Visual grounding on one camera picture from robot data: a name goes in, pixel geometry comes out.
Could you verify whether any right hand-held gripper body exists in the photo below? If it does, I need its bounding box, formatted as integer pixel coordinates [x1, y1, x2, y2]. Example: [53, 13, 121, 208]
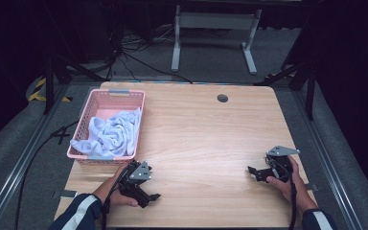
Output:
[264, 145, 301, 184]

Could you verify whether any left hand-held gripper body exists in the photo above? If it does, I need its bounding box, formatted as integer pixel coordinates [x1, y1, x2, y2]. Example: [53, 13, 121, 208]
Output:
[118, 159, 152, 209]

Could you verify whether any white printed towel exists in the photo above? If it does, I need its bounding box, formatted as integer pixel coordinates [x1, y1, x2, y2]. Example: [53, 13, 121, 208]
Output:
[69, 106, 143, 158]

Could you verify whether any pink plastic basket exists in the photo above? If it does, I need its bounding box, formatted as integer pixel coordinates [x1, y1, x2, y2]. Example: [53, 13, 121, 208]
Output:
[66, 88, 147, 166]

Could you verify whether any person's left hand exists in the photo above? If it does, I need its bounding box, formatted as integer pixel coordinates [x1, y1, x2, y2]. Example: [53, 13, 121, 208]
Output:
[92, 164, 140, 208]

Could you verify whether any person's right hand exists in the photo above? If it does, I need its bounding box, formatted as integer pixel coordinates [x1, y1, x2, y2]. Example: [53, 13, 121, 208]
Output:
[265, 156, 317, 214]

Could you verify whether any black tripod stand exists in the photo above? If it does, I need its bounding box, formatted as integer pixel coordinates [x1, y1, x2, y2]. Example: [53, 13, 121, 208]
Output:
[253, 60, 317, 122]
[42, 54, 109, 115]

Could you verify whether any yellow black floor tape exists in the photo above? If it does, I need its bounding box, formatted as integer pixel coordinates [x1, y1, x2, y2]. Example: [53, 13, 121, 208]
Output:
[28, 77, 74, 104]

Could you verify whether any left hand-held gripper cable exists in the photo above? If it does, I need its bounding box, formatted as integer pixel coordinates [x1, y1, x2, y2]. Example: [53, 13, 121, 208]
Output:
[100, 162, 135, 230]

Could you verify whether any hand-held gripper cable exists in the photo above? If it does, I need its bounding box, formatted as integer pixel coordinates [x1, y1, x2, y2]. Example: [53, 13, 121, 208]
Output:
[100, 162, 135, 230]
[287, 178, 299, 230]

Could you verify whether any right hand-held gripper cable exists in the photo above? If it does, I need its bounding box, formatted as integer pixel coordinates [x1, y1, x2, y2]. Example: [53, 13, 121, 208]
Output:
[287, 178, 299, 230]

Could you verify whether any metal floor rail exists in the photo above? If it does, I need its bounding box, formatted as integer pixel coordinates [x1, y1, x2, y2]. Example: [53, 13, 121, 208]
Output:
[291, 89, 368, 230]
[0, 84, 70, 230]

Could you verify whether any thick black floor cable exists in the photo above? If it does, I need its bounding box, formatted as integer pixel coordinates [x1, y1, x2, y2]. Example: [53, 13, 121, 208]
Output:
[13, 120, 80, 230]

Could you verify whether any thin black floor cable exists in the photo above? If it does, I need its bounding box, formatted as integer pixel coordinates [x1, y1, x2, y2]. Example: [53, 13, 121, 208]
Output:
[121, 51, 195, 84]

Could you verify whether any tangle of floor cables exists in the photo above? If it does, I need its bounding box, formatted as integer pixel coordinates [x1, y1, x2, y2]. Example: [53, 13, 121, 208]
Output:
[108, 23, 176, 56]

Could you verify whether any grey metal stand frame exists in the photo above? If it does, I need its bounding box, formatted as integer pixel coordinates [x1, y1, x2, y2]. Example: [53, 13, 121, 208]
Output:
[171, 4, 263, 76]

